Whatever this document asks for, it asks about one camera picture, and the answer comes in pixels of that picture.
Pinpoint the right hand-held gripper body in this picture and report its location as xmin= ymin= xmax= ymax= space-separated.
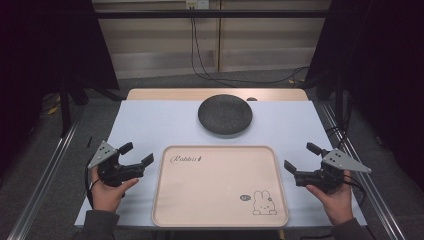
xmin=294 ymin=148 xmax=373 ymax=195

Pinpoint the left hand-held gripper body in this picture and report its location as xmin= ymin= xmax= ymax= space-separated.
xmin=87 ymin=140 xmax=146 ymax=188

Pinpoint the person's left hand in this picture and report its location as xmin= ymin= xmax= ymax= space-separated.
xmin=90 ymin=167 xmax=140 ymax=213

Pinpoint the person's right hand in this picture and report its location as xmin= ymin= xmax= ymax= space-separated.
xmin=305 ymin=170 xmax=355 ymax=227

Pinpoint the white table mat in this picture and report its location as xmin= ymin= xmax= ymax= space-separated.
xmin=74 ymin=99 xmax=368 ymax=230

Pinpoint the black metal stand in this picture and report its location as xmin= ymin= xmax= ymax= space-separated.
xmin=58 ymin=78 xmax=74 ymax=137

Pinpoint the beige tray with rabbit print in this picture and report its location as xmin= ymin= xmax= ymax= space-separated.
xmin=151 ymin=144 xmax=290 ymax=229

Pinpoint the dark grey round plate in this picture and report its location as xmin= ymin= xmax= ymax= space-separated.
xmin=197 ymin=93 xmax=254 ymax=137

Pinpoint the dark curtain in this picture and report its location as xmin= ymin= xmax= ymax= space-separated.
xmin=0 ymin=0 xmax=120 ymax=178
xmin=305 ymin=0 xmax=424 ymax=184

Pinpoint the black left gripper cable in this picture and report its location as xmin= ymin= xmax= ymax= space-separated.
xmin=83 ymin=159 xmax=102 ymax=209

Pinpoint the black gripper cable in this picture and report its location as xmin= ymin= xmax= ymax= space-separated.
xmin=342 ymin=174 xmax=367 ymax=209
xmin=83 ymin=159 xmax=102 ymax=209

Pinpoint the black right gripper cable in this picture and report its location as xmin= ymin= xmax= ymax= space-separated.
xmin=342 ymin=174 xmax=367 ymax=209

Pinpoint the aluminium frame rail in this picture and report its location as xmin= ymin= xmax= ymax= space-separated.
xmin=5 ymin=105 xmax=86 ymax=240
xmin=319 ymin=101 xmax=407 ymax=240

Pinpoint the black wall cable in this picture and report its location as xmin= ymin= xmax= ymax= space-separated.
xmin=189 ymin=7 xmax=311 ymax=86

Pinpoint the black horizontal frame bar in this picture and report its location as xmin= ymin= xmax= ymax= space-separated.
xmin=94 ymin=9 xmax=330 ymax=20

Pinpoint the white wall socket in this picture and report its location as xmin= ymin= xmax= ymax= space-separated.
xmin=185 ymin=0 xmax=211 ymax=10

